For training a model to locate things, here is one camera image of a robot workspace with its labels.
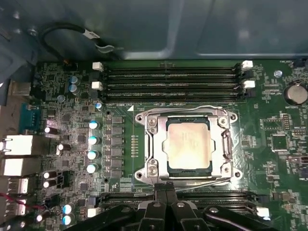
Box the green motherboard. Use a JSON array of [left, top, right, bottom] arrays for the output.
[[31, 59, 308, 231]]

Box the metal CPU socket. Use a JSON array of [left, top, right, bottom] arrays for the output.
[[134, 104, 244, 187]]

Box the black open PC case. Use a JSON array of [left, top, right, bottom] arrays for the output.
[[0, 0, 308, 135]]

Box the silver square CPU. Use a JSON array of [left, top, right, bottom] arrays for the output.
[[163, 116, 217, 179]]

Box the thin red wire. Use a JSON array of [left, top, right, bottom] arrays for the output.
[[0, 192, 48, 209]]

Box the silver USB port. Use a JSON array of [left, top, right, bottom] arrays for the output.
[[7, 178, 29, 195], [6, 197, 27, 215], [0, 157, 37, 178]]

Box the small silver metal port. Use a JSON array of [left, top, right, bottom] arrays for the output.
[[9, 80, 32, 97]]

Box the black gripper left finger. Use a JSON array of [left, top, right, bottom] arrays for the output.
[[69, 183, 170, 231]]

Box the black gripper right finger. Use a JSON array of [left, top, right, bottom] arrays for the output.
[[168, 182, 272, 231]]

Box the black wire with white label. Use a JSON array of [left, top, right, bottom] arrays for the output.
[[40, 21, 126, 65]]

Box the blue serial port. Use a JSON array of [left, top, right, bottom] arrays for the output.
[[21, 102, 43, 130]]

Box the round silver coin battery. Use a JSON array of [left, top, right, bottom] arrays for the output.
[[287, 81, 308, 104]]

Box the silver network port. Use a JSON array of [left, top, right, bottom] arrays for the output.
[[0, 134, 34, 156]]

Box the metal socket cover frame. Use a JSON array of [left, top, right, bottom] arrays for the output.
[[149, 115, 233, 180]]

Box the thin wire locking lever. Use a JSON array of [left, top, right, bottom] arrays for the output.
[[144, 105, 231, 120], [168, 177, 235, 193]]

